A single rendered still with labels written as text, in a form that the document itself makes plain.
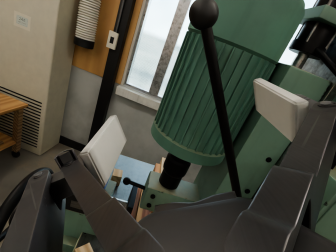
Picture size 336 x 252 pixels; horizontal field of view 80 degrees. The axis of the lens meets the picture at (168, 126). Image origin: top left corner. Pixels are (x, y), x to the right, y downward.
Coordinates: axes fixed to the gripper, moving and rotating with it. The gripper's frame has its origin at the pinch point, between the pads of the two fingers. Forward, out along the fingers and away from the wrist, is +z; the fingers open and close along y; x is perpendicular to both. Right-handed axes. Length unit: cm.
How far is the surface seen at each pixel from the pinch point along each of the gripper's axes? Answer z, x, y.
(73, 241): 17, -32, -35
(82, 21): 152, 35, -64
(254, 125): 17.3, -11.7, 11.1
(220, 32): 16.4, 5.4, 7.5
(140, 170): 48, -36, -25
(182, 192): 22.2, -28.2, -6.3
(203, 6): 8.5, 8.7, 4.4
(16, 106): 127, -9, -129
